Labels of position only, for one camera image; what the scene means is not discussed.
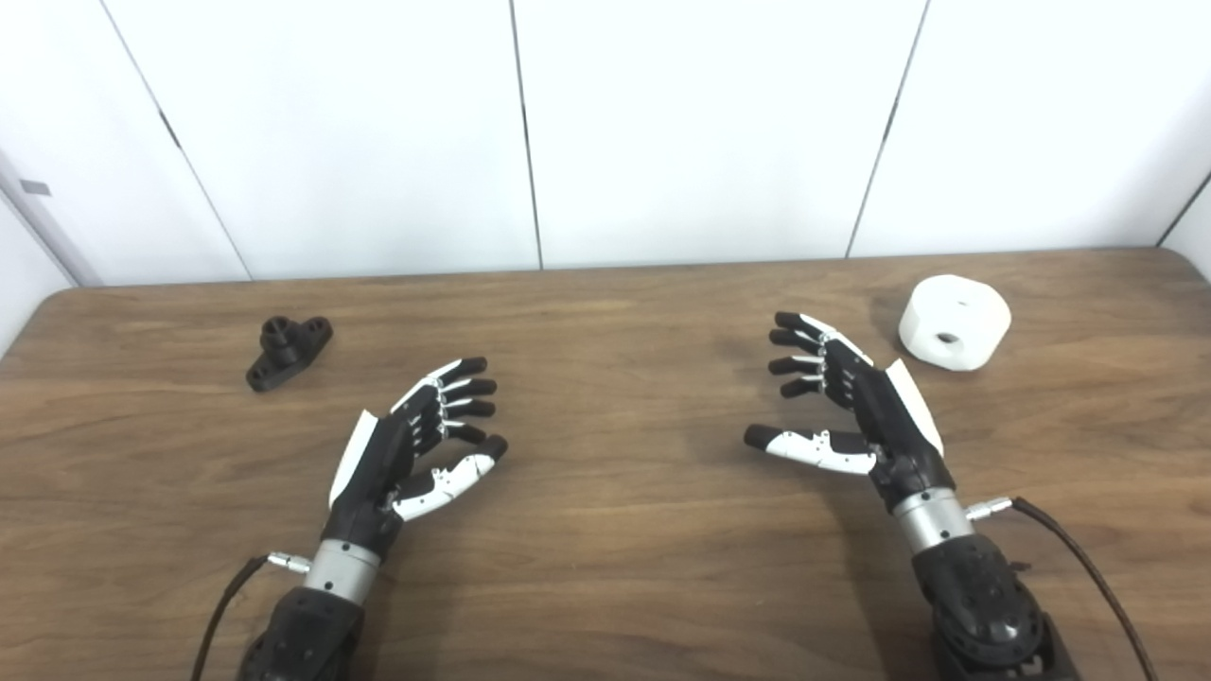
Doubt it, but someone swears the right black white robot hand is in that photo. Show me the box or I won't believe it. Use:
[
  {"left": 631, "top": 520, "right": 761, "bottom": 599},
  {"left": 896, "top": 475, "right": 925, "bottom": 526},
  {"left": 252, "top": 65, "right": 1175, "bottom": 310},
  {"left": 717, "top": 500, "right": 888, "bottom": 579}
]
[{"left": 744, "top": 311, "right": 957, "bottom": 515}]

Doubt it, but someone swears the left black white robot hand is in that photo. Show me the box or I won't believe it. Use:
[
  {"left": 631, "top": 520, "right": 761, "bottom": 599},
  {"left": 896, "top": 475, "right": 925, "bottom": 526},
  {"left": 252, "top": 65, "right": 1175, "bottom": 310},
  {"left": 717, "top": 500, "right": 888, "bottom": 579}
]
[{"left": 322, "top": 357, "right": 510, "bottom": 561}]

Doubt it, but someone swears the round white plastic piece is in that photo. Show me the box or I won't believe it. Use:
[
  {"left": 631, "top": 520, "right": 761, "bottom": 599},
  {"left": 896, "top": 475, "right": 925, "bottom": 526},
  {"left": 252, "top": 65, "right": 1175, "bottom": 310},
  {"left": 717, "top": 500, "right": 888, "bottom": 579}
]
[{"left": 897, "top": 274, "right": 1013, "bottom": 373}]

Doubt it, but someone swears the black plastic holder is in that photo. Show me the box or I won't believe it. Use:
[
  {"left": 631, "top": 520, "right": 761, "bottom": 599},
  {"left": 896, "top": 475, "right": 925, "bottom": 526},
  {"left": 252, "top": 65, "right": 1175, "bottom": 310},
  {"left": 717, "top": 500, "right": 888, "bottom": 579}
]
[{"left": 246, "top": 315, "right": 335, "bottom": 393}]

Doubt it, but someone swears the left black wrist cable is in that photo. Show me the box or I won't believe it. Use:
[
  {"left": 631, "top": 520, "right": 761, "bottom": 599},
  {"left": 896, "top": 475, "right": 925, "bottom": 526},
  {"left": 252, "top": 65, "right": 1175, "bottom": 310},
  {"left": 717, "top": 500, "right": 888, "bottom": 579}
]
[{"left": 191, "top": 552, "right": 312, "bottom": 681}]

